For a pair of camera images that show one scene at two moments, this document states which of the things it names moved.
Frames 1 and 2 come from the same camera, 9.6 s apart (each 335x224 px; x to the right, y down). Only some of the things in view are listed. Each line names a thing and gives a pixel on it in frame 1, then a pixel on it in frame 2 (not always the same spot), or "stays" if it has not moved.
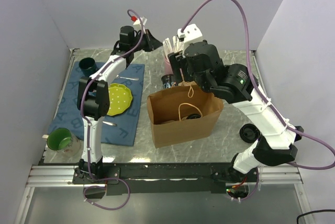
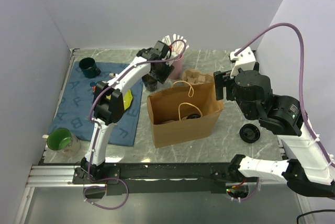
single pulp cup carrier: (170, 121) stays
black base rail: (142, 178) stays
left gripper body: (138, 47) -> (162, 73)
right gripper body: (178, 60) -> (248, 112)
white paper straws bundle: (177, 46) stays
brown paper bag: (182, 113) stays
